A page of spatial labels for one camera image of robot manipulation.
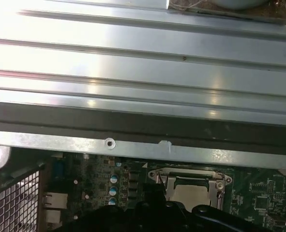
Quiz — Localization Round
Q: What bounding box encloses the silver rear port block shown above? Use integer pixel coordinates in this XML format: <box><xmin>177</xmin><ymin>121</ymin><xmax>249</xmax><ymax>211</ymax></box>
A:
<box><xmin>42</xmin><ymin>191</ymin><xmax>69</xmax><ymax>226</ymax></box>

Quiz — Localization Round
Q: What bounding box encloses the metal socket cover frame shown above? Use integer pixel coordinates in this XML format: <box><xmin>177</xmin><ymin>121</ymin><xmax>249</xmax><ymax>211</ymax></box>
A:
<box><xmin>164</xmin><ymin>172</ymin><xmax>220</xmax><ymax>211</ymax></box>

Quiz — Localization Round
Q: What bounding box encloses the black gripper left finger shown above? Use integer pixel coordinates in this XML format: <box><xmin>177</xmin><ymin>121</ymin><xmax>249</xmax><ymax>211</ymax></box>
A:
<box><xmin>51</xmin><ymin>183</ymin><xmax>158</xmax><ymax>232</ymax></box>

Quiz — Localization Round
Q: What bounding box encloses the CPU socket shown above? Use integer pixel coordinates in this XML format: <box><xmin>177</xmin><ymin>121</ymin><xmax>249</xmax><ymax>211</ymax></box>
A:
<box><xmin>147</xmin><ymin>168</ymin><xmax>233</xmax><ymax>211</ymax></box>

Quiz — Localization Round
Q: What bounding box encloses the green motherboard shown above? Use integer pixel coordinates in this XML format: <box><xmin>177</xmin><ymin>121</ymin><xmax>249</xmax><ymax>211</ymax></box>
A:
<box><xmin>45</xmin><ymin>154</ymin><xmax>286</xmax><ymax>232</ymax></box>

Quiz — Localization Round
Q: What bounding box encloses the thin wire locking lever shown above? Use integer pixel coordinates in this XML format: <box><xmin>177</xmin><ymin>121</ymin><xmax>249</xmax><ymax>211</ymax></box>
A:
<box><xmin>156</xmin><ymin>171</ymin><xmax>168</xmax><ymax>194</ymax></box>
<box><xmin>215</xmin><ymin>171</ymin><xmax>227</xmax><ymax>210</ymax></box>

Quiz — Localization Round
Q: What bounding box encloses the black PC case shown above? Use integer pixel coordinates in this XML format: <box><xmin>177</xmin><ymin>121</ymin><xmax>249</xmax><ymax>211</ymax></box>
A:
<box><xmin>0</xmin><ymin>100</ymin><xmax>286</xmax><ymax>232</ymax></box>

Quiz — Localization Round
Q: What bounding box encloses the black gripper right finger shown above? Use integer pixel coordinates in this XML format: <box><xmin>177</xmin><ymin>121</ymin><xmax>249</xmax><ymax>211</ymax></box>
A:
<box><xmin>155</xmin><ymin>185</ymin><xmax>274</xmax><ymax>232</ymax></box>

